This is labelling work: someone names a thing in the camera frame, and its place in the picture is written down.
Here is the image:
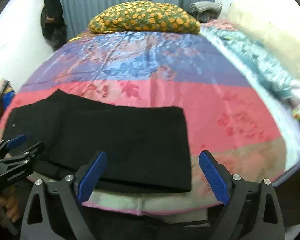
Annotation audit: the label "green orange floral pillow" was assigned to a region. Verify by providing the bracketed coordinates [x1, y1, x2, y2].
[88, 1, 200, 34]

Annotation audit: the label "left hand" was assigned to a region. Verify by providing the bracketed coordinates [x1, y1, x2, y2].
[0, 186, 21, 223]

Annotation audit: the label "teal floral blanket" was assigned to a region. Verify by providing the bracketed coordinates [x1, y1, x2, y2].
[187, 27, 300, 172]

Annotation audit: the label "pink purple satin bedspread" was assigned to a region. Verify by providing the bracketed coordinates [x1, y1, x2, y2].
[0, 31, 294, 215]

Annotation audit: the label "colourful clothes pile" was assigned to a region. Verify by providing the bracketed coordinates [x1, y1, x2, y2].
[0, 79, 15, 110]

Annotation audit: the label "grey knitted cloth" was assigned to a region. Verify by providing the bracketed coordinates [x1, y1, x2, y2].
[190, 1, 223, 23]

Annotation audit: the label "black hanging bag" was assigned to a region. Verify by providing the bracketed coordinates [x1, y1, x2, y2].
[40, 0, 67, 51]

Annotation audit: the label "black pants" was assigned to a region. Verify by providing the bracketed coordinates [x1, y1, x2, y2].
[2, 90, 191, 193]

